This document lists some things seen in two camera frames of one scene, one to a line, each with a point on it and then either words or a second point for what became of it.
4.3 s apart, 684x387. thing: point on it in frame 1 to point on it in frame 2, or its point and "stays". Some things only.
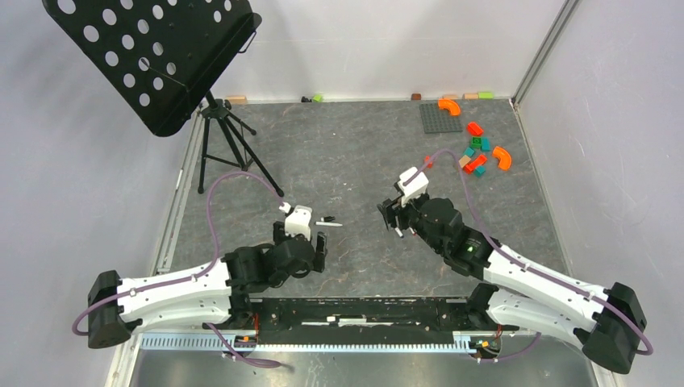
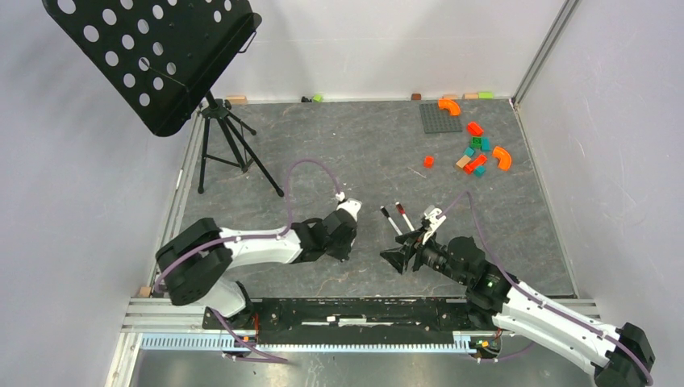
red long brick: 481,160 stays
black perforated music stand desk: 156,60 stays
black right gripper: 389,209 to 398,256
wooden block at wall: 237,100 stays
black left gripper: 318,263 to 343,252
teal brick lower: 480,171 stays
